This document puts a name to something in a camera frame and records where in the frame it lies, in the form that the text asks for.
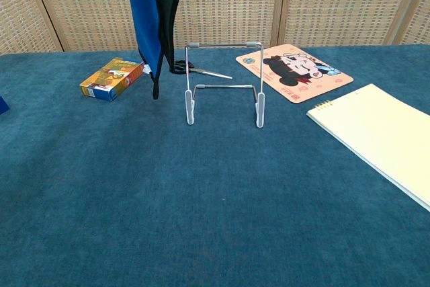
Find grey and blue cloth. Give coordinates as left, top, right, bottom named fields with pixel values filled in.
left=123, top=0, right=192, bottom=100

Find teal table carpet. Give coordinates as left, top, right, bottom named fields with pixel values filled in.
left=0, top=44, right=430, bottom=287

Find pink cartoon mouse pad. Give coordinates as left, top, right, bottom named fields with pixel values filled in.
left=235, top=43, right=355, bottom=104

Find orange and blue card box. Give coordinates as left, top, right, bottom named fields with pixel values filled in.
left=79, top=57, right=146, bottom=103

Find wicker folding screen panel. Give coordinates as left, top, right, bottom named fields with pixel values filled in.
left=28, top=0, right=167, bottom=52
left=154, top=0, right=288, bottom=49
left=392, top=0, right=430, bottom=46
left=0, top=0, right=65, bottom=55
left=278, top=0, right=424, bottom=48

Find yellow spiral notepad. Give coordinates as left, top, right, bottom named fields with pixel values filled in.
left=306, top=83, right=430, bottom=213

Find white wire rack stand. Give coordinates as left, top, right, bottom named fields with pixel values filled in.
left=184, top=41, right=266, bottom=129

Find black handled scissors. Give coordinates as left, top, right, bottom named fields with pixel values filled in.
left=173, top=59, right=233, bottom=80

